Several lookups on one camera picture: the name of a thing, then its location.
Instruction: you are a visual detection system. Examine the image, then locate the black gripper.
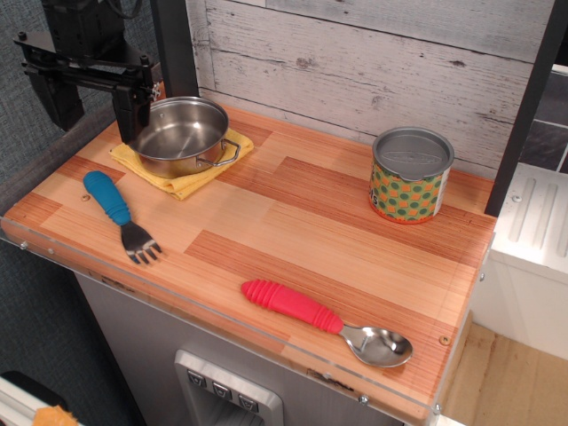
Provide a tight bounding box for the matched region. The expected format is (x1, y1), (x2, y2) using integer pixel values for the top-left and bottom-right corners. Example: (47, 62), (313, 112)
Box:
(14, 31), (160, 144)

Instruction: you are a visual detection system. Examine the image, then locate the red handled metal spoon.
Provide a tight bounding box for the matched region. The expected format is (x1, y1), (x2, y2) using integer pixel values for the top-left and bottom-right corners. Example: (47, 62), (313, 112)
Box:
(241, 280), (414, 368)

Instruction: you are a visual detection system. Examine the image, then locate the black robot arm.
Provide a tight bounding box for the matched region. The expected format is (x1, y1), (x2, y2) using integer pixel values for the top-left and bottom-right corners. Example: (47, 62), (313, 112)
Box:
(14, 1), (157, 144)

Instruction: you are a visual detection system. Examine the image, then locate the green orange patterned can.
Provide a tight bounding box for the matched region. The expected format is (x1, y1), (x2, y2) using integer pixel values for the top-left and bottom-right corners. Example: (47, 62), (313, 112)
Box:
(368, 126), (454, 225)

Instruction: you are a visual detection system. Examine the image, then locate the stainless steel pot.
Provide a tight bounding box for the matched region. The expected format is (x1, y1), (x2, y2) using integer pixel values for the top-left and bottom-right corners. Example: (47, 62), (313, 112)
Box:
(130, 97), (244, 178)

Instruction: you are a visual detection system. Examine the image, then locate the yellow cloth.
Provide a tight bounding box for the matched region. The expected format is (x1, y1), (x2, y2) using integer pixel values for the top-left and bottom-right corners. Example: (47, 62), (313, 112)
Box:
(109, 129), (254, 201)

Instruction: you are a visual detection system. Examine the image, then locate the grey cabinet dispenser panel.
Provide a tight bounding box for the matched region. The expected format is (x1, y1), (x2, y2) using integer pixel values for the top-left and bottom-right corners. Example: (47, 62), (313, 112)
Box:
(174, 350), (285, 425)

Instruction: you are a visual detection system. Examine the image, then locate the orange object at corner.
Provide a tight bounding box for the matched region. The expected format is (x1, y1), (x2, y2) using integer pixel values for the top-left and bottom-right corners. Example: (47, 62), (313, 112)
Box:
(32, 406), (79, 426)

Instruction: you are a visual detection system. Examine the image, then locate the white toy sink unit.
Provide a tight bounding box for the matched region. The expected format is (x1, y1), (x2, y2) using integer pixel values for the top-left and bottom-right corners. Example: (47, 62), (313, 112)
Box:
(468, 64), (568, 374)

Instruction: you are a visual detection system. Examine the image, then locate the black cable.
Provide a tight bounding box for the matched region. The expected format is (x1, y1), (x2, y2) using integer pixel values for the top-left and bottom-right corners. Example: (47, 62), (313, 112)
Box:
(106, 0), (146, 21)

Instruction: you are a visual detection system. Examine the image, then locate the blue handled metal fork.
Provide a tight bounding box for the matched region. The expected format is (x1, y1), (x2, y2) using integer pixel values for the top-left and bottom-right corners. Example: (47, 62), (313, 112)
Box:
(83, 170), (162, 264)

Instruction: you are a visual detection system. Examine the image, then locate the black vertical post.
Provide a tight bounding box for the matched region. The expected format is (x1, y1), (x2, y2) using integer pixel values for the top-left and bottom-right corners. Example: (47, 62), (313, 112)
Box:
(485, 0), (567, 217)

